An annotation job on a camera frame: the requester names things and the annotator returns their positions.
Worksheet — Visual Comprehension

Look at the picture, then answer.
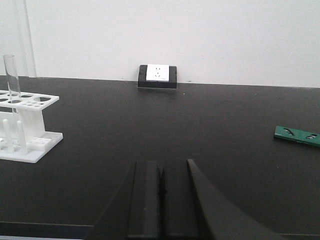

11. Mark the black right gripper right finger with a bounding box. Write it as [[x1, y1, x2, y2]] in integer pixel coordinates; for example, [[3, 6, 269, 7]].
[[163, 159, 284, 240]]

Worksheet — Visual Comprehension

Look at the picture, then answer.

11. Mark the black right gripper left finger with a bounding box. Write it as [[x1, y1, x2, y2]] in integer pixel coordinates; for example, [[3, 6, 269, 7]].
[[85, 161, 161, 240]]

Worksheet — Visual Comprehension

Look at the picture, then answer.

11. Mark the clear glass test tube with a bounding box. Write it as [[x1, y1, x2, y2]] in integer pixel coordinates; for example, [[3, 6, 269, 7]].
[[0, 55, 22, 144]]

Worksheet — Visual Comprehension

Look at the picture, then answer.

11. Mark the green flat board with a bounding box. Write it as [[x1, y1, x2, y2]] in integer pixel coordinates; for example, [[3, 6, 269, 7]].
[[273, 125, 320, 147]]

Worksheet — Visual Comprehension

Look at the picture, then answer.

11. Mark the white test tube rack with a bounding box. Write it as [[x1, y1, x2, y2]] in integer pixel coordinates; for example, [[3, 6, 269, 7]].
[[0, 90, 63, 163]]

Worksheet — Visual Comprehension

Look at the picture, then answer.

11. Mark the white socket on black box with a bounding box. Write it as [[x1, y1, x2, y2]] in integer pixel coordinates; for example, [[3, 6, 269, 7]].
[[137, 64, 177, 89]]

